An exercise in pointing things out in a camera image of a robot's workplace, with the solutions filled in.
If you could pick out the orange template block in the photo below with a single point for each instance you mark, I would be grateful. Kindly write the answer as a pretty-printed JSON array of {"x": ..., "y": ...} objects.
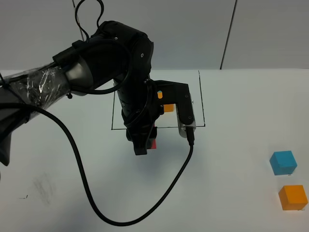
[{"x": 168, "y": 107}]

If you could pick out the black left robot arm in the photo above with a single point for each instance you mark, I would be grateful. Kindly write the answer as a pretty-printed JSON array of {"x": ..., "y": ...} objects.
[{"x": 117, "y": 58}]

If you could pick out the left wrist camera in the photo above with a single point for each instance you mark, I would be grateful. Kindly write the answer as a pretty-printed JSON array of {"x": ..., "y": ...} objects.
[{"x": 185, "y": 115}]

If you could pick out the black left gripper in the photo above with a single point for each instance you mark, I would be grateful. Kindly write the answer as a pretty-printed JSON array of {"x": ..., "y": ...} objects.
[{"x": 142, "y": 103}]

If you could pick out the blue block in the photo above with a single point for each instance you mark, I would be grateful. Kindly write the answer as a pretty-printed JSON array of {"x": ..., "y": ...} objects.
[{"x": 283, "y": 162}]

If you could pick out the red block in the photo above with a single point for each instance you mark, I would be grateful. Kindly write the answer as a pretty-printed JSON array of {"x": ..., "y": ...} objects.
[{"x": 153, "y": 144}]

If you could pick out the orange loose block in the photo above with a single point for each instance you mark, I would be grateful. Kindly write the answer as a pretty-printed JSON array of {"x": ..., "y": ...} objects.
[{"x": 293, "y": 197}]

